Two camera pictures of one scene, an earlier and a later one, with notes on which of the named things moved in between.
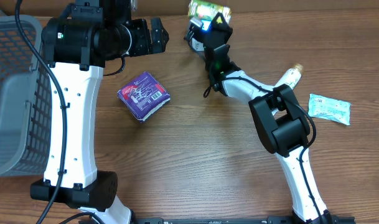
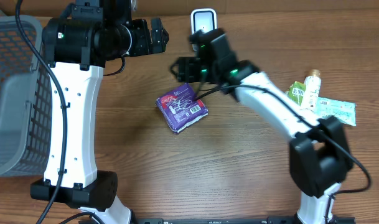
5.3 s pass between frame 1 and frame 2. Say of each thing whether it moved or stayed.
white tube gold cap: moved
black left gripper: stayed
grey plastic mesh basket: stayed
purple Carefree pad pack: moved
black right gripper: moved
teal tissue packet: moved
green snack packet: moved
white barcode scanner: stayed
